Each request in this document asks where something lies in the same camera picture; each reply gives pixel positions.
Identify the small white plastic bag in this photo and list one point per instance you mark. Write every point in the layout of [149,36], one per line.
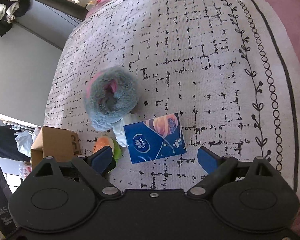
[25,141]

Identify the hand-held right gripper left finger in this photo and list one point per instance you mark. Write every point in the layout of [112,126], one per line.
[102,158]

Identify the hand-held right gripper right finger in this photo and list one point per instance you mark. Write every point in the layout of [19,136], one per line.
[208,160]

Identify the blue tissue pack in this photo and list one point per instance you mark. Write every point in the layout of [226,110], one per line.
[150,142]

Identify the grey and pink plush toy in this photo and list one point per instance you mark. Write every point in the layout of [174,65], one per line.
[110,100]

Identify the cardboard box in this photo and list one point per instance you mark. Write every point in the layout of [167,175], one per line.
[55,140]

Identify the dark cloth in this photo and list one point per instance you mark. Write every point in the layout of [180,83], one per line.
[5,140]

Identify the paper cup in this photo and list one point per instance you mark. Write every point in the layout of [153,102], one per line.
[92,5]

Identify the leaning dark flat board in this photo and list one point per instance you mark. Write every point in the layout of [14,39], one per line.
[60,3]

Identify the orange bun plush toy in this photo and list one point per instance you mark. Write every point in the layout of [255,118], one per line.
[103,142]

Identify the white tissue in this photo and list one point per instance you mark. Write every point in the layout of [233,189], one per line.
[120,130]

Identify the bed with patterned blanket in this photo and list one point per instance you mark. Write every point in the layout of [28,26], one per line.
[190,55]

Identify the grey door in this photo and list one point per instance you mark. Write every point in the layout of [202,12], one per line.
[47,26]

